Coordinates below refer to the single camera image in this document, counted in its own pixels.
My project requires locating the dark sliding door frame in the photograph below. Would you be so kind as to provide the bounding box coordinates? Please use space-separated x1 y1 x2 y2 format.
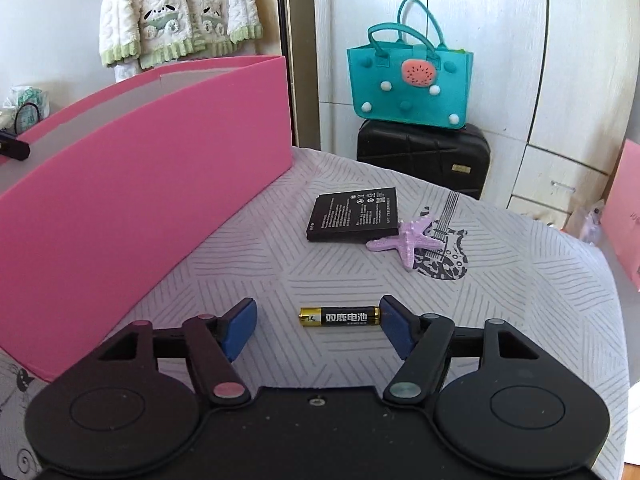
277 0 323 153

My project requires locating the flat black battery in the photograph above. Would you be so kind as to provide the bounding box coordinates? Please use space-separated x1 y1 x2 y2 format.
305 187 401 243

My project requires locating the white patterned tablecloth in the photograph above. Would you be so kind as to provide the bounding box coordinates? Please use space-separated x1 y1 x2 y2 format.
0 145 631 480

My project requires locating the pink cardboard box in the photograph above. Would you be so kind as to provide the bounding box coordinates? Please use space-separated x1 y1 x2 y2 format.
0 55 293 381

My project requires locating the black gold cylindrical battery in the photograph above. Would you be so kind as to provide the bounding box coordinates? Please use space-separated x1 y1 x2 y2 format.
299 306 382 328

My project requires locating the purple starfish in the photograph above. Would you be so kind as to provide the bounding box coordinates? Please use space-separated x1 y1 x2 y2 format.
366 215 446 273

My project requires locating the black suitcase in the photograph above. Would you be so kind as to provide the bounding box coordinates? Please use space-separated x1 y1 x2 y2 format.
356 119 492 201

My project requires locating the pink paper bag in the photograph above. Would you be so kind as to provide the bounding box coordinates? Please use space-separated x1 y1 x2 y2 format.
600 140 640 291

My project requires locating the white fluffy bathrobe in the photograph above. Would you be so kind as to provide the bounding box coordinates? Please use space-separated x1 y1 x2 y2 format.
99 0 264 83

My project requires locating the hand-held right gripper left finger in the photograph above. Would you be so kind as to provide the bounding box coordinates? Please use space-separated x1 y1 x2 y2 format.
97 297 258 408

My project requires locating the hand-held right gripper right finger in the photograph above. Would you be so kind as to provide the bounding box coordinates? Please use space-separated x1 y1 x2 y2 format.
378 295 543 406

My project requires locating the clear plastic bag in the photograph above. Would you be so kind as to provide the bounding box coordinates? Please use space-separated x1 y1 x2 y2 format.
570 200 608 248

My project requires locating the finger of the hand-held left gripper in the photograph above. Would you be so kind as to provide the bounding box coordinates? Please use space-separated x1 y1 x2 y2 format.
0 132 31 162

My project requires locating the light wooden wardrobe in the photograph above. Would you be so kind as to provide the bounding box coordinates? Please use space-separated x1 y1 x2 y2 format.
312 0 640 231

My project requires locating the white green printed packet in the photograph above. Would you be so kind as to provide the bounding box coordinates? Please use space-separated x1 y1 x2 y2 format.
0 85 51 133

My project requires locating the teal felt handbag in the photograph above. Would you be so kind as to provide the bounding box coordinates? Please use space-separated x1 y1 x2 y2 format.
346 0 474 131

